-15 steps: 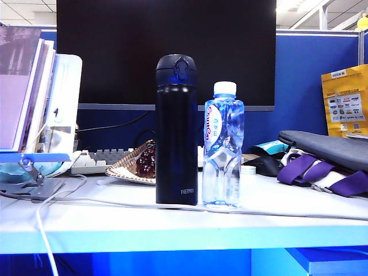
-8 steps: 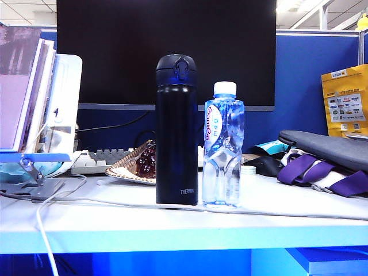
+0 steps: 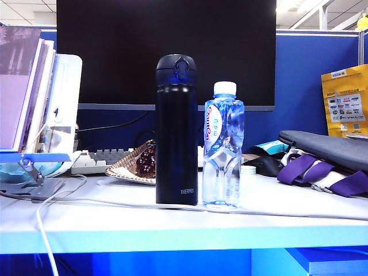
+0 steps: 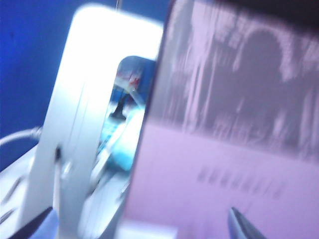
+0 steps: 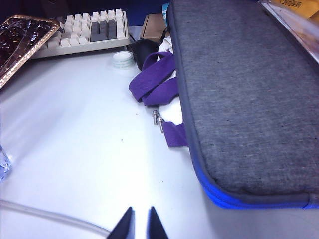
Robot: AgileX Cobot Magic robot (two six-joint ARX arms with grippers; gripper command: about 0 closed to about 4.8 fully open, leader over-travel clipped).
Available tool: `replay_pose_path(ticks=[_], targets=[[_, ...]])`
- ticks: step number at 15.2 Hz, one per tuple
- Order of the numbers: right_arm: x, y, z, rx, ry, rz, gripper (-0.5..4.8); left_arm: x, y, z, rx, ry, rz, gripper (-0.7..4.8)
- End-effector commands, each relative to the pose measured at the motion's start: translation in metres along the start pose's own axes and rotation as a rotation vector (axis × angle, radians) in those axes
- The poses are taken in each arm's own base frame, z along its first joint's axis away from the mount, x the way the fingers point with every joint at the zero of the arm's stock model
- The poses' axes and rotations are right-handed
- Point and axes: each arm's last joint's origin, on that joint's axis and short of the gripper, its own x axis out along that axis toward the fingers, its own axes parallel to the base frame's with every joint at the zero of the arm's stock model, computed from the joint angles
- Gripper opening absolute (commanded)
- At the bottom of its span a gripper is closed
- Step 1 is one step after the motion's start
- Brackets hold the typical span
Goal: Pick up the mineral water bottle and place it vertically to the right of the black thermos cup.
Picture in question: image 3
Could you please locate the thin white book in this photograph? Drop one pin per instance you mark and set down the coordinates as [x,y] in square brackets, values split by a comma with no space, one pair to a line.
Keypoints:
[39,95]

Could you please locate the teal white packet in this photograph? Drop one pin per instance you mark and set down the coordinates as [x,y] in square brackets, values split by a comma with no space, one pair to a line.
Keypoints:
[273,147]

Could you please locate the clear mineral water bottle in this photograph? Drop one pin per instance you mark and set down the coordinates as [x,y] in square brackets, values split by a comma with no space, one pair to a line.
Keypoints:
[221,172]

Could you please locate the brown cardboard box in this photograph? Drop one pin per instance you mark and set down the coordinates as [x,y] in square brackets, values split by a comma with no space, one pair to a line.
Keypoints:
[247,157]

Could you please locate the black computer monitor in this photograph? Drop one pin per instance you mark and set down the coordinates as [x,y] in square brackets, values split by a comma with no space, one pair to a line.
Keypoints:
[115,43]

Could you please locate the light blue tissue pack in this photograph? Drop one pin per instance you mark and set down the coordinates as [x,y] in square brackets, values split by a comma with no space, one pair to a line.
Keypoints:
[11,170]

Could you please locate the grey metal laptop stand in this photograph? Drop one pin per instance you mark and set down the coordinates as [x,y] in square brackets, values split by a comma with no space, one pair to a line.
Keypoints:
[34,189]

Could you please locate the blue office partition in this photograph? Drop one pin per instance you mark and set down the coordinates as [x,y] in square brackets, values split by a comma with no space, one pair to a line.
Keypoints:
[310,72]

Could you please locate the yellow printed package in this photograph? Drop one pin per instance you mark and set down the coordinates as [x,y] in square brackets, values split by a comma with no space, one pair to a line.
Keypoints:
[333,86]

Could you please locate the grey fabric laptop sleeve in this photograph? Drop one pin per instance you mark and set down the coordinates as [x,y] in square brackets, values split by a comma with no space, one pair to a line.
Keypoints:
[330,146]

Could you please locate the black thermos flask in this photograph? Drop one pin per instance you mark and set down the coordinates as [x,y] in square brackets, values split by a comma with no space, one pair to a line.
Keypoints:
[175,129]

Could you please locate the white file holder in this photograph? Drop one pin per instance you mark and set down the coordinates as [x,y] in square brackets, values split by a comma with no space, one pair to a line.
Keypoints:
[68,95]

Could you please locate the black computer mouse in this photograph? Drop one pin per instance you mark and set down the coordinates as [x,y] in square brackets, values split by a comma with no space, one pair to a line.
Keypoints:
[267,166]

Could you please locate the yellow duck toy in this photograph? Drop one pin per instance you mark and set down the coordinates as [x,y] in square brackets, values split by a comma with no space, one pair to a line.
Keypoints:
[363,23]

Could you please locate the white and grey keyboard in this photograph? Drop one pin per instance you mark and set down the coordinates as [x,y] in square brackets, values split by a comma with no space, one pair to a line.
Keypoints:
[95,161]

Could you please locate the woven tray with snacks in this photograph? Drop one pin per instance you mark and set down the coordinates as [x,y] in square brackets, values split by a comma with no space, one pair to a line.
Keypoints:
[123,172]

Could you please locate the white green tape roll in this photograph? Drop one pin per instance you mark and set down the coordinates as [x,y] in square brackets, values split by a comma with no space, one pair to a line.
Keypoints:
[249,171]

